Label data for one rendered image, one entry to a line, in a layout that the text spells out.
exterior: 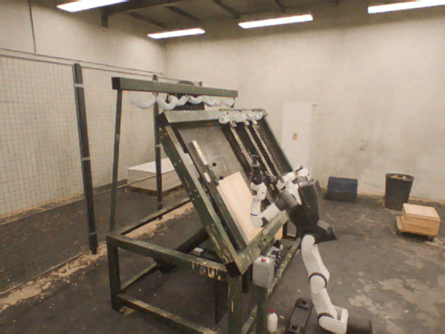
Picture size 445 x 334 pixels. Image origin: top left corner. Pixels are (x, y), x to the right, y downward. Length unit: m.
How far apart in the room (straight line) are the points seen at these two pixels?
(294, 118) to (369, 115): 1.97
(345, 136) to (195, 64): 4.60
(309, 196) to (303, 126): 4.06
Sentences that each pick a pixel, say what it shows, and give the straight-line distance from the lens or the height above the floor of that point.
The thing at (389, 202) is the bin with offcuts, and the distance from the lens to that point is 6.73.
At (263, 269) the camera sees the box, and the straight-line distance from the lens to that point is 2.12.
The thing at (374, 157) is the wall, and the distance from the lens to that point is 7.61.
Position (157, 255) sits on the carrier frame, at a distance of 2.61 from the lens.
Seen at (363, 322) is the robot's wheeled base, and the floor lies 0.35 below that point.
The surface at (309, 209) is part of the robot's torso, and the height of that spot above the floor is 1.22.
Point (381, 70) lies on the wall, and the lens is 7.56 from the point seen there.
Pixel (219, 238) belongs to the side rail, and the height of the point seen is 1.04.
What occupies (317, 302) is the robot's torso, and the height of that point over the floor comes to 0.42.
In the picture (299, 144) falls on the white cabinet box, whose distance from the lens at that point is 6.31.
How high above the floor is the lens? 1.99
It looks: 12 degrees down
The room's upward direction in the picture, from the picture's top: 1 degrees clockwise
